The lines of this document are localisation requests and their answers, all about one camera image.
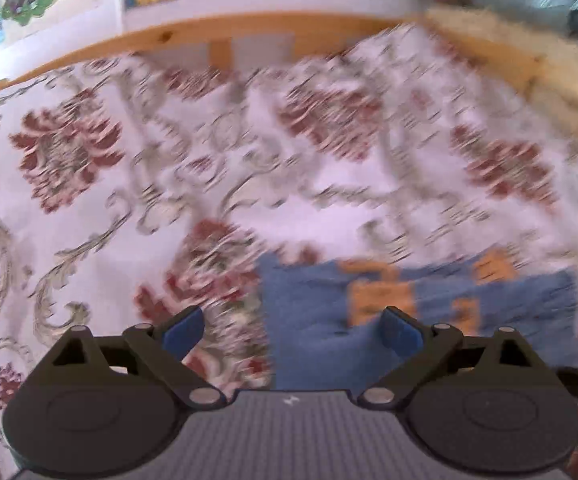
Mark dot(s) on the wooden bed frame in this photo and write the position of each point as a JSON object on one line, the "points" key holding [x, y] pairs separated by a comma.
{"points": [[541, 65]]}

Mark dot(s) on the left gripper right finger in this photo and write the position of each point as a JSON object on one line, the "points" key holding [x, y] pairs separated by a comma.
{"points": [[422, 349]]}

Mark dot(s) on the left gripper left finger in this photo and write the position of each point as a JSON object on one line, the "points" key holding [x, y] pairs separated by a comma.
{"points": [[162, 349]]}

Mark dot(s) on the blue patterned child pants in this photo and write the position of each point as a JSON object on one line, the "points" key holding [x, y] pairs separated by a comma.
{"points": [[322, 319]]}

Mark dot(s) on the floral white bedsheet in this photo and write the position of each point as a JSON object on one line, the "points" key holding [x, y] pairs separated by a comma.
{"points": [[132, 189]]}

